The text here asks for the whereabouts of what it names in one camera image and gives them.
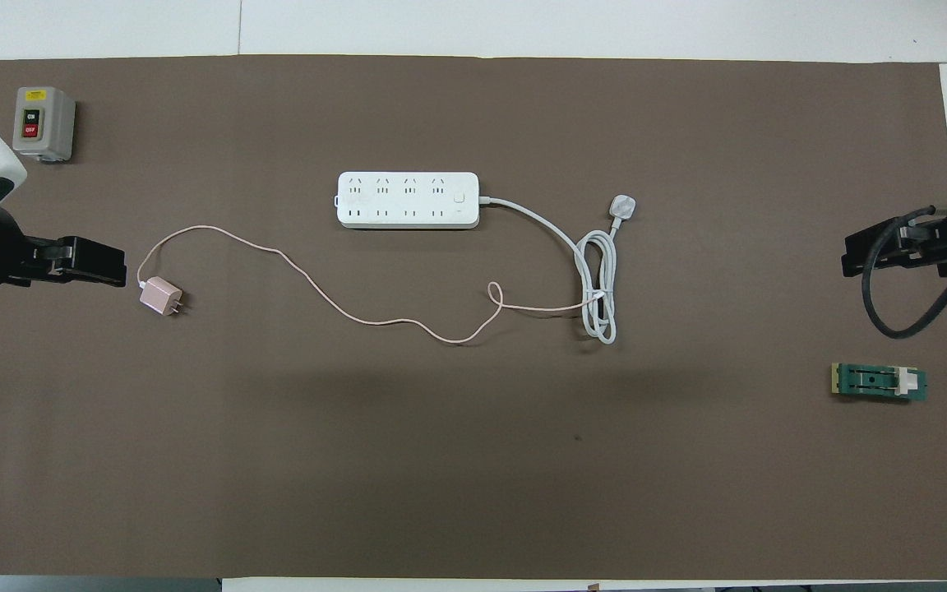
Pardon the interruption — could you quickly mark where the pink charger plug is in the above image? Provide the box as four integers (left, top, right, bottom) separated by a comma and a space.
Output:
139, 277, 189, 318

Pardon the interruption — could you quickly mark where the pink charger cable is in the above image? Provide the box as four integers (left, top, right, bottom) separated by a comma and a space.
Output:
136, 224, 603, 345

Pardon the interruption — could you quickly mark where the brown table mat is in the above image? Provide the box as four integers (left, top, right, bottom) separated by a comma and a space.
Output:
0, 54, 947, 582

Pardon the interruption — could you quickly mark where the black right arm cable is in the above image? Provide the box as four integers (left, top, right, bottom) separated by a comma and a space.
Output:
861, 204, 947, 340

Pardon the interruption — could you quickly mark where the green knife switch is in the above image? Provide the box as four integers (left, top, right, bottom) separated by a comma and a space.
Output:
831, 362, 929, 405

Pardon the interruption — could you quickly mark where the grey on-off switch box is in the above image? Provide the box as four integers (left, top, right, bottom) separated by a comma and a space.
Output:
12, 86, 77, 164

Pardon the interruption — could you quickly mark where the white power cord with plug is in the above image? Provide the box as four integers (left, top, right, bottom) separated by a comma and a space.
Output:
478, 193, 638, 345

